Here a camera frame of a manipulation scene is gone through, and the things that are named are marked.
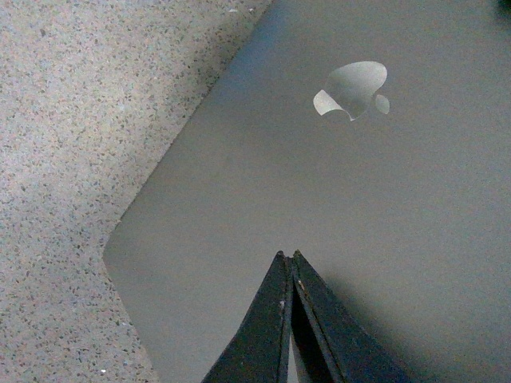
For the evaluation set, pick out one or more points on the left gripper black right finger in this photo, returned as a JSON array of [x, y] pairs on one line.
[[331, 345]]

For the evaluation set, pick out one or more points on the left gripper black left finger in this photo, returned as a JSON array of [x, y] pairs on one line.
[[259, 351]]

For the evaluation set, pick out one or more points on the grey laptop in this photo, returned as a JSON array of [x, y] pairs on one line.
[[371, 136]]

